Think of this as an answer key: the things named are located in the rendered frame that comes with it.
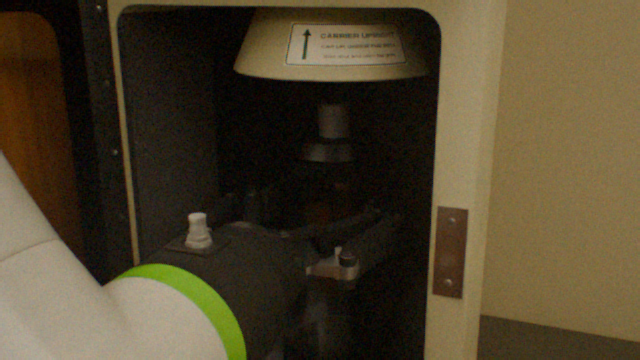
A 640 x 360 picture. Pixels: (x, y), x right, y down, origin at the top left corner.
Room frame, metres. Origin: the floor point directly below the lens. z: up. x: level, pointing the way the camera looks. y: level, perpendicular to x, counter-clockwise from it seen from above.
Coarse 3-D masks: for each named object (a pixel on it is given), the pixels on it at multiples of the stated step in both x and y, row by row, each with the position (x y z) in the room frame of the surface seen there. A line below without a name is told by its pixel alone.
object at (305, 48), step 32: (256, 32) 0.51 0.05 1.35; (288, 32) 0.49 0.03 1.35; (320, 32) 0.48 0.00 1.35; (352, 32) 0.48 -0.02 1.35; (384, 32) 0.49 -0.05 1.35; (416, 32) 0.52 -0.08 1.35; (256, 64) 0.50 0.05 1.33; (288, 64) 0.48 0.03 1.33; (320, 64) 0.47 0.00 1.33; (352, 64) 0.47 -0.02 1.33; (384, 64) 0.48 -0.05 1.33; (416, 64) 0.50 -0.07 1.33
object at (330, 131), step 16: (320, 112) 0.55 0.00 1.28; (336, 112) 0.54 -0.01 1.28; (320, 128) 0.54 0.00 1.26; (336, 128) 0.54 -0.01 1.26; (352, 128) 0.58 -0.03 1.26; (288, 144) 0.55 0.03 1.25; (304, 144) 0.52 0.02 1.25; (320, 144) 0.52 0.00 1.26; (336, 144) 0.52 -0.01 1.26; (352, 144) 0.52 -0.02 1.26; (368, 144) 0.53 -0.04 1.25; (320, 160) 0.51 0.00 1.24; (336, 160) 0.51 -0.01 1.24; (352, 160) 0.51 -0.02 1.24
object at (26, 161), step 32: (0, 32) 0.44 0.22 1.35; (32, 32) 0.46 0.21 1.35; (0, 64) 0.44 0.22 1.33; (32, 64) 0.46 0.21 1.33; (0, 96) 0.43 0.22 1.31; (32, 96) 0.46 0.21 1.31; (64, 96) 0.48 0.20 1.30; (0, 128) 0.43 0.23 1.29; (32, 128) 0.45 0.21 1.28; (64, 128) 0.48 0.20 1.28; (32, 160) 0.45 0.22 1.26; (64, 160) 0.47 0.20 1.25; (32, 192) 0.44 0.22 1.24; (64, 192) 0.47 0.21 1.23; (64, 224) 0.47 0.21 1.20
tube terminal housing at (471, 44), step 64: (128, 0) 0.51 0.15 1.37; (192, 0) 0.49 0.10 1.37; (256, 0) 0.47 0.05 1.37; (320, 0) 0.45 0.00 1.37; (384, 0) 0.43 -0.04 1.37; (448, 0) 0.42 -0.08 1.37; (448, 64) 0.42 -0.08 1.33; (448, 128) 0.42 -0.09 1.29; (128, 192) 0.51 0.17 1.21; (448, 192) 0.42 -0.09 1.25; (448, 320) 0.41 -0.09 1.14
